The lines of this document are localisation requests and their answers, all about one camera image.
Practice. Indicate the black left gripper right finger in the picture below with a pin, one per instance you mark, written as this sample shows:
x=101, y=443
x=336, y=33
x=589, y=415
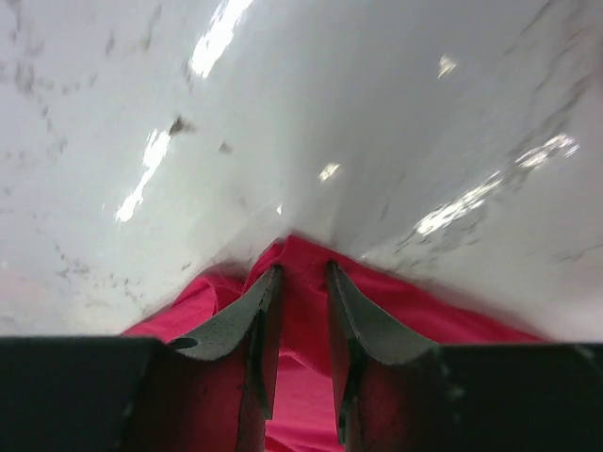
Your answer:
x=397, y=390

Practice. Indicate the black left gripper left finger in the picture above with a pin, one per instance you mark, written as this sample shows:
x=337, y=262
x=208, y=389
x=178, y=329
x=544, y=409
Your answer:
x=211, y=389

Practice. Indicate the magenta t shirt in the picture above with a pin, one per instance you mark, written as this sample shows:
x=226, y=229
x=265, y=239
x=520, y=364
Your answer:
x=303, y=417

